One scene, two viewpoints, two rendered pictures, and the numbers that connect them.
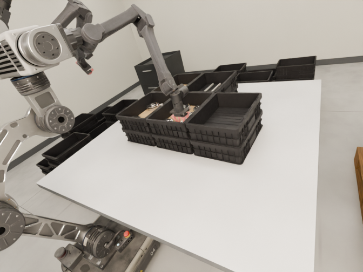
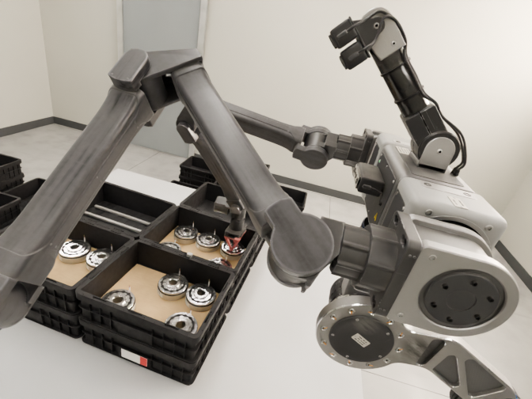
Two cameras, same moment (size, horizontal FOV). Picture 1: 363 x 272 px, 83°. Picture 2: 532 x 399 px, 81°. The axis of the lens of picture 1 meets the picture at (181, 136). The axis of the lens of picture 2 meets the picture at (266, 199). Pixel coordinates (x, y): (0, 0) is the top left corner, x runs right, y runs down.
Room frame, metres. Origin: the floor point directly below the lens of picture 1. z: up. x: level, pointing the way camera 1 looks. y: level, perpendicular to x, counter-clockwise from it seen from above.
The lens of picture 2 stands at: (1.58, 0.93, 1.68)
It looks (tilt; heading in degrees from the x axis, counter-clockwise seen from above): 27 degrees down; 238
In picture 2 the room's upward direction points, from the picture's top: 12 degrees clockwise
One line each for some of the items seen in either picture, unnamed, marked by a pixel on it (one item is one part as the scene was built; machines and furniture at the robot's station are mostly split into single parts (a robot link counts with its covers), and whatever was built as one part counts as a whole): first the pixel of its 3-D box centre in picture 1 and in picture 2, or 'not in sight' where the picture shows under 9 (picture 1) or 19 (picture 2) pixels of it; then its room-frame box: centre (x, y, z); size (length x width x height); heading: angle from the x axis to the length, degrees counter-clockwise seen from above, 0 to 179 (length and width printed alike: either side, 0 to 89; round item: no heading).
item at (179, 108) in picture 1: (178, 107); (237, 223); (1.08, -0.03, 0.98); 0.10 x 0.07 x 0.07; 47
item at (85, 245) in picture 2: not in sight; (74, 248); (1.66, -0.15, 0.86); 0.10 x 0.10 x 0.01
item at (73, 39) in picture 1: (68, 40); (350, 150); (0.96, 0.33, 1.45); 0.09 x 0.08 x 0.12; 52
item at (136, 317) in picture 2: (148, 105); (162, 283); (1.41, 0.17, 0.92); 0.40 x 0.30 x 0.02; 138
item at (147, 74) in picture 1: (165, 86); not in sight; (3.21, 0.02, 0.45); 0.62 x 0.45 x 0.90; 142
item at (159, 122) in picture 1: (181, 107); (203, 236); (1.21, -0.05, 0.92); 0.40 x 0.30 x 0.02; 138
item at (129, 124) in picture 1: (150, 111); (161, 294); (1.41, 0.17, 0.87); 0.40 x 0.30 x 0.11; 138
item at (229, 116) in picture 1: (226, 117); (228, 214); (1.01, -0.28, 0.87); 0.40 x 0.30 x 0.11; 138
